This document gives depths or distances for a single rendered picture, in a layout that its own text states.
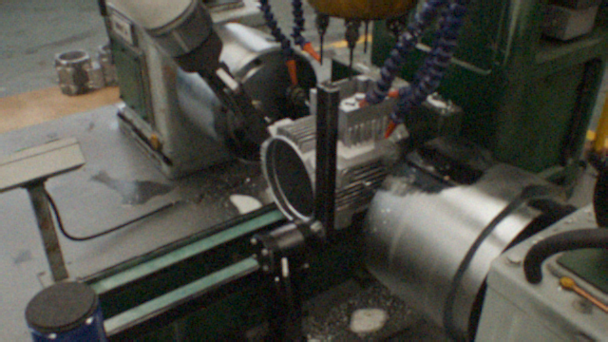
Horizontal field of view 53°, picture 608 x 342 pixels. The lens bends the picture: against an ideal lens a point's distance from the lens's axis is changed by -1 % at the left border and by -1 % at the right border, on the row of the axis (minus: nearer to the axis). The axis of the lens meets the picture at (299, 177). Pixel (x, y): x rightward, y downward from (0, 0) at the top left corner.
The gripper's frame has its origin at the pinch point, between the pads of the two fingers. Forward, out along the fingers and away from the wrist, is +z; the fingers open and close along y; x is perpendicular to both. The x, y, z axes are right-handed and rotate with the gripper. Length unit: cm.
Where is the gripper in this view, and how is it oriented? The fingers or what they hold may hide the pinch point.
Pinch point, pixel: (253, 126)
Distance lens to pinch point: 103.4
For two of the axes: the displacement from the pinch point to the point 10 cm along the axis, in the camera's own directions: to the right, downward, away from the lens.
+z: 4.1, 5.7, 7.1
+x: -7.1, 6.9, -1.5
